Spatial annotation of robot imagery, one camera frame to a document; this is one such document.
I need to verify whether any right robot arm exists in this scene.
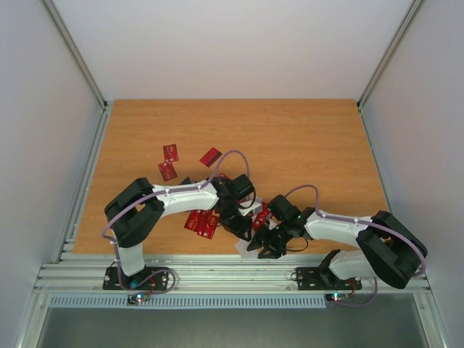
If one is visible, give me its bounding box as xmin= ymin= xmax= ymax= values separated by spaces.
xmin=248 ymin=195 xmax=428 ymax=289

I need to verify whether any right aluminium corner post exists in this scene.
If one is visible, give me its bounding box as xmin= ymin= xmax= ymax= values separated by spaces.
xmin=357 ymin=0 xmax=425 ymax=112

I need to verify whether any red card far left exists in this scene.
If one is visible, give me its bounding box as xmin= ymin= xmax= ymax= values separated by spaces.
xmin=162 ymin=144 xmax=178 ymax=162

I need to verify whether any grey slotted cable duct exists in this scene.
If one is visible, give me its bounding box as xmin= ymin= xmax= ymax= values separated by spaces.
xmin=49 ymin=294 xmax=326 ymax=310

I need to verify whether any controller board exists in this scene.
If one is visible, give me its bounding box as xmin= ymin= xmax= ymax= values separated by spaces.
xmin=326 ymin=292 xmax=354 ymax=302
xmin=127 ymin=292 xmax=150 ymax=305

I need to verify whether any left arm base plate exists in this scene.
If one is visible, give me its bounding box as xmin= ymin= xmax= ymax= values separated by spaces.
xmin=102 ymin=266 xmax=170 ymax=291

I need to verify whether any left aluminium corner post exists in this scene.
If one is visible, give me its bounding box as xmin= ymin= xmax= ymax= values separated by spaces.
xmin=41 ymin=0 xmax=107 ymax=110

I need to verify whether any blue leather card holder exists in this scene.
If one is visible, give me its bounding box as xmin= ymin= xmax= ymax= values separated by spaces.
xmin=180 ymin=177 xmax=197 ymax=185

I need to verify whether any left controller board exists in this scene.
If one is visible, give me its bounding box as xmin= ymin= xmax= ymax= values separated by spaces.
xmin=127 ymin=292 xmax=150 ymax=305

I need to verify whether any red card magnetic stripe back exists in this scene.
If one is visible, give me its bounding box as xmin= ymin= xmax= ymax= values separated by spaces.
xmin=199 ymin=147 xmax=223 ymax=167

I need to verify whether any red VIP card bottom left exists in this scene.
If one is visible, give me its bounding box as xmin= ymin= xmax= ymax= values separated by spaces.
xmin=184 ymin=210 xmax=210 ymax=233

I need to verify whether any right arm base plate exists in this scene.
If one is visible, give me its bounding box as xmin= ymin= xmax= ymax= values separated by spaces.
xmin=294 ymin=267 xmax=363 ymax=291

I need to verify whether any red VIP card right stack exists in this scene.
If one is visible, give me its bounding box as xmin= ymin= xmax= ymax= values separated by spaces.
xmin=252 ymin=202 xmax=272 ymax=231

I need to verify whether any right controller board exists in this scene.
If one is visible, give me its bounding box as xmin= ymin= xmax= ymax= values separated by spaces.
xmin=326 ymin=292 xmax=354 ymax=302

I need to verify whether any red card near left gripper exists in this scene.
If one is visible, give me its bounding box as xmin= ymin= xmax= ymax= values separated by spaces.
xmin=158 ymin=162 xmax=178 ymax=182

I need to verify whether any aluminium rail frame front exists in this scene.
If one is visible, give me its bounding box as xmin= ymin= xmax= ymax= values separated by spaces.
xmin=32 ymin=253 xmax=432 ymax=294

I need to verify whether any aluminium corner post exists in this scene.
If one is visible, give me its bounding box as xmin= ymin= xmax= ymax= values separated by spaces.
xmin=357 ymin=0 xmax=425 ymax=112
xmin=41 ymin=0 xmax=107 ymax=110

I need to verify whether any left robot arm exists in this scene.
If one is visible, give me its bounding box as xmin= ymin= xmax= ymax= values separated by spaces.
xmin=101 ymin=174 xmax=262 ymax=290

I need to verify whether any white card bottom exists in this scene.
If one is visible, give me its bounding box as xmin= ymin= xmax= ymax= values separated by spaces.
xmin=235 ymin=239 xmax=258 ymax=259

